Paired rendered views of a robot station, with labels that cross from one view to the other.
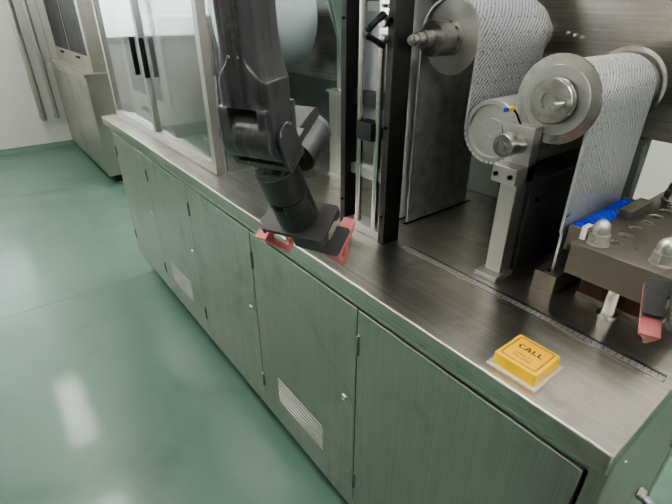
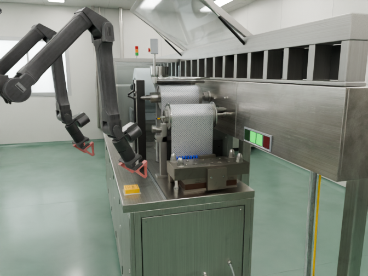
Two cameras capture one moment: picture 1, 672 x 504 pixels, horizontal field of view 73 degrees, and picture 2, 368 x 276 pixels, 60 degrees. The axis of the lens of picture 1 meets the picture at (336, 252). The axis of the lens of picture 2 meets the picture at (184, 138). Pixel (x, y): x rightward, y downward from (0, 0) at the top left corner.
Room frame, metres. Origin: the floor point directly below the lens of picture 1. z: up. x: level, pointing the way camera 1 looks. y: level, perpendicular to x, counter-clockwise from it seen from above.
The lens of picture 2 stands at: (-0.79, -1.09, 1.48)
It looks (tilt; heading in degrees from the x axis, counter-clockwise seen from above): 11 degrees down; 21
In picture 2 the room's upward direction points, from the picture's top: straight up
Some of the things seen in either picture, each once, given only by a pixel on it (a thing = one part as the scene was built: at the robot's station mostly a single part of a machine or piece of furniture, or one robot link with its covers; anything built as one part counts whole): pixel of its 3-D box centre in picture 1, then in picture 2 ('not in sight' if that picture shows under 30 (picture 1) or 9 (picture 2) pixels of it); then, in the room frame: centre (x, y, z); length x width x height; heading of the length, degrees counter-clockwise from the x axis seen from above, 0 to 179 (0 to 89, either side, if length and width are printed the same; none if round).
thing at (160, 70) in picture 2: not in sight; (159, 70); (1.44, -0.02, 1.50); 0.14 x 0.14 x 0.06
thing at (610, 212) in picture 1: (603, 217); (194, 157); (0.81, -0.53, 1.03); 0.21 x 0.04 x 0.03; 128
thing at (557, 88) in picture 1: (553, 101); (165, 116); (0.79, -0.37, 1.25); 0.07 x 0.02 x 0.07; 38
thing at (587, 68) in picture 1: (557, 100); (168, 116); (0.80, -0.38, 1.25); 0.15 x 0.01 x 0.15; 38
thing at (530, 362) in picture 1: (526, 359); (131, 189); (0.53, -0.29, 0.91); 0.07 x 0.07 x 0.02; 38
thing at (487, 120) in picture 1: (526, 122); not in sight; (0.97, -0.40, 1.17); 0.26 x 0.12 x 0.12; 128
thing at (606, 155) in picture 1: (603, 172); (192, 142); (0.83, -0.51, 1.11); 0.23 x 0.01 x 0.18; 128
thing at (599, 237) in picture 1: (601, 231); (173, 157); (0.69, -0.45, 1.05); 0.04 x 0.04 x 0.04
